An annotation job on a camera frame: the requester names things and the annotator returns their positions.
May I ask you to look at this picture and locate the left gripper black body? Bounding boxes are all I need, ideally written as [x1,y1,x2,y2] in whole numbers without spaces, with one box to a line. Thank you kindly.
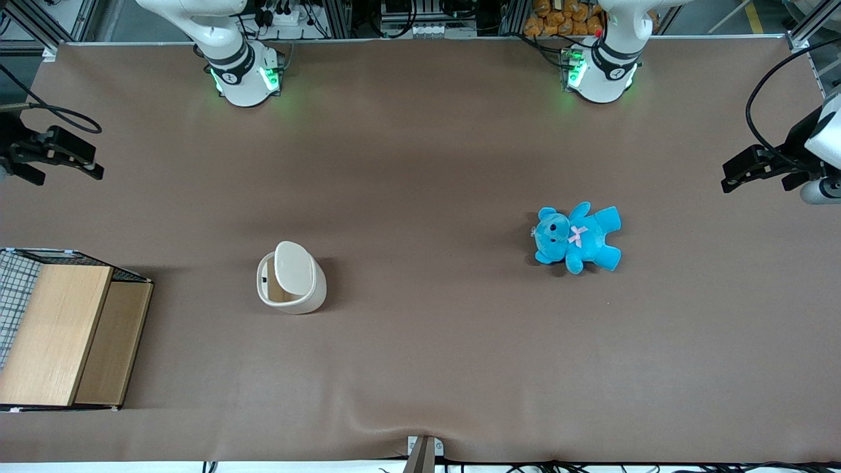
[782,105,826,175]

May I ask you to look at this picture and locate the cream trash can lid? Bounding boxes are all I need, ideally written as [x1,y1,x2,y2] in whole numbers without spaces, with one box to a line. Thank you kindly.
[273,241,318,297]

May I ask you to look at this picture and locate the light wooden board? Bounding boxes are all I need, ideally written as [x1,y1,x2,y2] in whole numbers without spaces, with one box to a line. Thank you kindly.
[0,265,114,407]

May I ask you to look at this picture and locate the blue teddy bear pink bow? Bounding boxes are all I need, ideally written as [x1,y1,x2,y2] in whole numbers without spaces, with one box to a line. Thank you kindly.
[531,202,622,275]

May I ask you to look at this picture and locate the dark wooden board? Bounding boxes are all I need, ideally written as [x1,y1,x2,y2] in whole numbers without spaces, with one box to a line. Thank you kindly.
[74,281,153,405]

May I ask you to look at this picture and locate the orange plush toy pile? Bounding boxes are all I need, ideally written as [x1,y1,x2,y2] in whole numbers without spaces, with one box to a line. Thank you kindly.
[524,0,605,37]

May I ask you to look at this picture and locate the white power strip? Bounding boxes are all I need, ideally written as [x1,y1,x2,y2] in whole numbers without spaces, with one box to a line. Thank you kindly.
[260,0,319,27]

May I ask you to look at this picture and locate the brown table mat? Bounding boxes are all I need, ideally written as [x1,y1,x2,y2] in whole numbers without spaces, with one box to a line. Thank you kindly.
[0,36,841,464]

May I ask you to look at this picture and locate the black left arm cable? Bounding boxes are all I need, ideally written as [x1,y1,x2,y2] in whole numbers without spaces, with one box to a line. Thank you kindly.
[745,38,841,173]

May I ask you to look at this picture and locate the wooden shelf with wire basket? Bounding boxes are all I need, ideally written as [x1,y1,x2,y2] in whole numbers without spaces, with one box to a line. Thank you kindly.
[0,247,154,413]

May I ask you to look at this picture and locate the aluminium frame profile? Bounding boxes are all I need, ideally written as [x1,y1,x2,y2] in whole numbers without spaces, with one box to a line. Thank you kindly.
[0,0,63,61]
[785,0,841,50]

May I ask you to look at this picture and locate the black cable bundle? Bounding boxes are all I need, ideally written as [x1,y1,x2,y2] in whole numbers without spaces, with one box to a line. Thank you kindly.
[437,460,841,473]

